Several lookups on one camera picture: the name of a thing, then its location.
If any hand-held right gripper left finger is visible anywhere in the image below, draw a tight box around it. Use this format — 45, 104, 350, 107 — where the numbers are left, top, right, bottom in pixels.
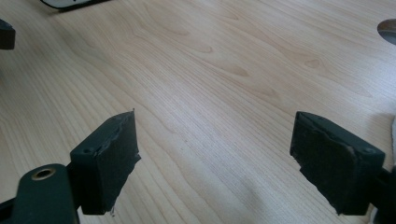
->
69, 110, 142, 216

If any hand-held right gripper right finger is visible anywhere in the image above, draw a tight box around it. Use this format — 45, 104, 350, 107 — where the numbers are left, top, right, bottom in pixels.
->
290, 111, 386, 216

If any white waffle cloth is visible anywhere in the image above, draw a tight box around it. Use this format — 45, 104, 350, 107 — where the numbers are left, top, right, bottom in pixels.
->
390, 115, 396, 157

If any square panda print board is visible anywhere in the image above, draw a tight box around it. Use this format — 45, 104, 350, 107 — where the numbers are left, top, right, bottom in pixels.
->
40, 0, 111, 10

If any round table cable hole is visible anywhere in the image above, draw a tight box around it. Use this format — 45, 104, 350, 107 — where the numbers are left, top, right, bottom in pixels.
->
376, 18, 396, 47

